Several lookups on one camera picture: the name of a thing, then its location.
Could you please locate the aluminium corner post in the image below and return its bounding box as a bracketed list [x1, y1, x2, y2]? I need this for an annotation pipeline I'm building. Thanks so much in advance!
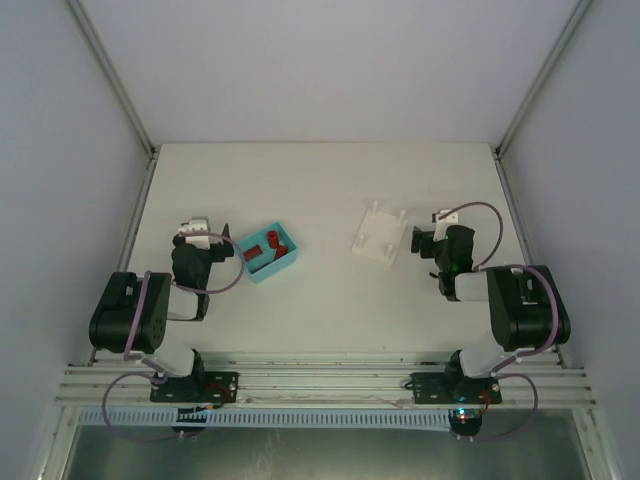
[492, 0, 596, 160]
[64, 0, 160, 159]

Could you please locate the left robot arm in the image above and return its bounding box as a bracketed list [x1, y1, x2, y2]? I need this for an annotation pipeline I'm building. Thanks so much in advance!
[89, 218, 235, 392]

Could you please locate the left aluminium corner post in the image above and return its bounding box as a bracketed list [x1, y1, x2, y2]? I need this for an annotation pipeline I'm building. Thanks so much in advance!
[64, 0, 160, 159]

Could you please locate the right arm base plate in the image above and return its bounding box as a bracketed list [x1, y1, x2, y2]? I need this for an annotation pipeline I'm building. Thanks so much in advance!
[403, 372, 502, 405]

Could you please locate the teal plastic parts bin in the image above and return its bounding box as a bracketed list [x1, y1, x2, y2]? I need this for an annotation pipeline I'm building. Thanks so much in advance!
[237, 222, 298, 283]

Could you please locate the grey slotted cable duct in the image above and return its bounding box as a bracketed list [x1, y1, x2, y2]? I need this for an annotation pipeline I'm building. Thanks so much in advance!
[79, 407, 450, 432]

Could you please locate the white base plate with pegs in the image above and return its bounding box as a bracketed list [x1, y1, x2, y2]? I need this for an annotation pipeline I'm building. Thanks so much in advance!
[351, 200, 407, 267]

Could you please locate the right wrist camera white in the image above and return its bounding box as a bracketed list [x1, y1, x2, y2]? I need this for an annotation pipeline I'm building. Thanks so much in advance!
[432, 209, 458, 242]

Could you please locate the aluminium rail frame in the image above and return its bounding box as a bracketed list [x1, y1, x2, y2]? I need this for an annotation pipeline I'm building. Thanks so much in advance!
[54, 351, 597, 409]

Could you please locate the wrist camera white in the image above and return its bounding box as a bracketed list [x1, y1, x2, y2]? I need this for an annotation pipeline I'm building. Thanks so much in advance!
[432, 209, 458, 242]
[173, 216, 221, 250]

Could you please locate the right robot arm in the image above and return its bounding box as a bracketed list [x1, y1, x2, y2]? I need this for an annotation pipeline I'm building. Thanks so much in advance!
[410, 224, 571, 403]

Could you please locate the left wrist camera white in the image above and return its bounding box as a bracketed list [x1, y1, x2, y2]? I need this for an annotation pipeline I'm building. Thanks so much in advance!
[173, 216, 221, 250]

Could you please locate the right aluminium corner post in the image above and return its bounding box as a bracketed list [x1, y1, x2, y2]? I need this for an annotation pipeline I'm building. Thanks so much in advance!
[492, 0, 596, 160]

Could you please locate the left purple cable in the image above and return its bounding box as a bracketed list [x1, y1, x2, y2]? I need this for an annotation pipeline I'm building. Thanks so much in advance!
[102, 232, 247, 442]

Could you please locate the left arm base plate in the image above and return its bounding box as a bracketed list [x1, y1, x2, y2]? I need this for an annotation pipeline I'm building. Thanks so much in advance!
[149, 371, 239, 404]

